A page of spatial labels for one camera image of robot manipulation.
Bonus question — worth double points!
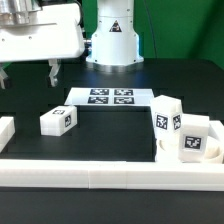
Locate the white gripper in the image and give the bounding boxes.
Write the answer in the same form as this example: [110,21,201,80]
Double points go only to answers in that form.
[0,3,84,89]

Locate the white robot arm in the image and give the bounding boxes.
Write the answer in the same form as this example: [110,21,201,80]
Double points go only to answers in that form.
[0,0,143,89]

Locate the white paper marker sheet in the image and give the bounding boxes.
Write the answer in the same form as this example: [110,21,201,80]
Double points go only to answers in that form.
[65,87,154,106]

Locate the white U-shaped fence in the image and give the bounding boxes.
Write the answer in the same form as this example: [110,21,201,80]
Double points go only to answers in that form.
[0,121,224,191]

